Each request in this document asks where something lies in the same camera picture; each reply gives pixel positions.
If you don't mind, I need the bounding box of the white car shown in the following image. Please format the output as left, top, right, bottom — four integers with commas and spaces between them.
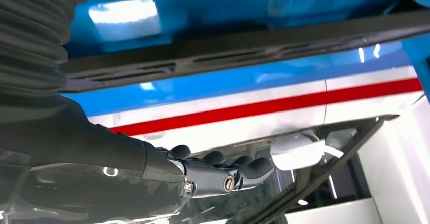
87, 64, 430, 224

